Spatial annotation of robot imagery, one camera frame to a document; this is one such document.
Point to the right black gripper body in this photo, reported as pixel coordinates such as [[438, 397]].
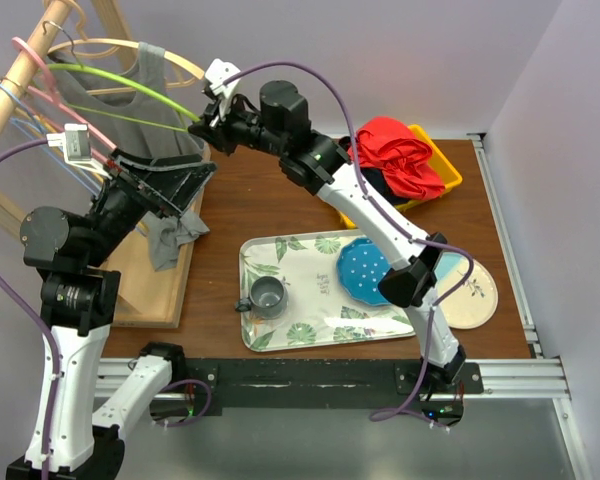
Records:
[[231, 132]]

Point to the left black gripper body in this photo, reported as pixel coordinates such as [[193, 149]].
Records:
[[150, 189]]

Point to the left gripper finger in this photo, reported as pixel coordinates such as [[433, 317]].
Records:
[[160, 164], [183, 187]]

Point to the grey tank top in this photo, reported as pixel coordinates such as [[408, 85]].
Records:
[[145, 127]]

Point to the beige wooden hanger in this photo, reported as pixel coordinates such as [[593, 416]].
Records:
[[182, 72]]

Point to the green hanger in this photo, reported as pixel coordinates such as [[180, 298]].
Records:
[[146, 75]]

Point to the pink plastic hanger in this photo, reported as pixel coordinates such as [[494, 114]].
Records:
[[53, 94]]

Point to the yellow plastic hanger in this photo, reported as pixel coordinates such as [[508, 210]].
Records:
[[10, 214]]

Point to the dark navy maroon garment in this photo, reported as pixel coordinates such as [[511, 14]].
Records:
[[376, 178]]

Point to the red tank top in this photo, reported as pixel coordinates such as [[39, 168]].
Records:
[[400, 160]]

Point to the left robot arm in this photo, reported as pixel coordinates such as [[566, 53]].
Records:
[[73, 439]]

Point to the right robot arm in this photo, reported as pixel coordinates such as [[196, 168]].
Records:
[[281, 127]]

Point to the wooden clothes rack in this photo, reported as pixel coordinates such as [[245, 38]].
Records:
[[148, 298]]

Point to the grey mug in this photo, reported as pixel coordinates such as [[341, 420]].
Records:
[[267, 299]]

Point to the leaf pattern serving tray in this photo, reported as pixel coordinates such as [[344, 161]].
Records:
[[319, 312]]

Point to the blue dotted plate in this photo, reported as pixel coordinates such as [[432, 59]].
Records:
[[360, 267]]

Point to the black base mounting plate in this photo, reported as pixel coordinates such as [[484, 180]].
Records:
[[312, 384]]

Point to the yellow plastic bin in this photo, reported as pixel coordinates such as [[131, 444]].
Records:
[[445, 170]]

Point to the cream and blue plate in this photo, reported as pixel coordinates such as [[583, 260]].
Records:
[[472, 304]]

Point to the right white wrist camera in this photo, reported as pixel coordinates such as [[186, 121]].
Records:
[[222, 80]]

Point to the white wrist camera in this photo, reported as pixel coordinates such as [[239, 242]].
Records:
[[222, 80], [74, 144]]

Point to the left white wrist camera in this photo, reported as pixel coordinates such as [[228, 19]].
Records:
[[74, 144]]

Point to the aluminium frame rail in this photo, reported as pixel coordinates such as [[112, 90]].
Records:
[[497, 439]]

